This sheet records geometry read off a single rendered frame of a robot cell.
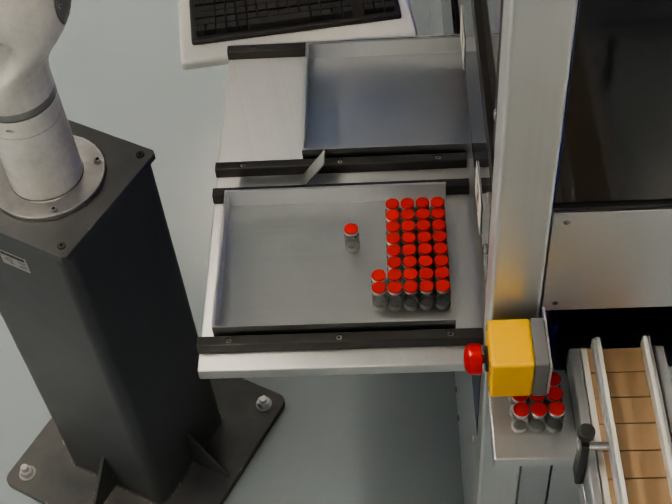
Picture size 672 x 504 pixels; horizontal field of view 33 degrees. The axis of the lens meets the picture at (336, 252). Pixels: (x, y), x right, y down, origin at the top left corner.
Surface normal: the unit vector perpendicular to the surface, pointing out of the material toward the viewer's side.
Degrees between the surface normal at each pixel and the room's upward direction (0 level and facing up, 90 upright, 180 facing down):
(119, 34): 0
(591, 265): 90
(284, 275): 0
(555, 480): 90
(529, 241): 90
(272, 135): 0
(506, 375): 90
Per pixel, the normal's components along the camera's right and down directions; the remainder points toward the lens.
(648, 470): -0.07, -0.63
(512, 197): 0.00, 0.77
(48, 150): 0.61, 0.58
